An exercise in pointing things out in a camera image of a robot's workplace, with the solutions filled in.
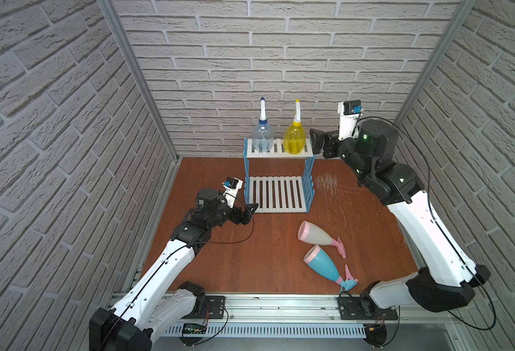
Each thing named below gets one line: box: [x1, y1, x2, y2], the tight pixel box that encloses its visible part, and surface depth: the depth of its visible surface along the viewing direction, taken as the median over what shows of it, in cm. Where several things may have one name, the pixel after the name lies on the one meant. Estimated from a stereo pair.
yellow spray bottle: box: [283, 98, 307, 156], surface depth 79 cm
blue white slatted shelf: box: [243, 137, 317, 215], surface depth 105 cm
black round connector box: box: [362, 323, 387, 348], surface depth 72 cm
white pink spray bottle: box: [297, 220, 347, 259], surface depth 89 cm
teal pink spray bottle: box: [302, 244, 360, 291], surface depth 80 cm
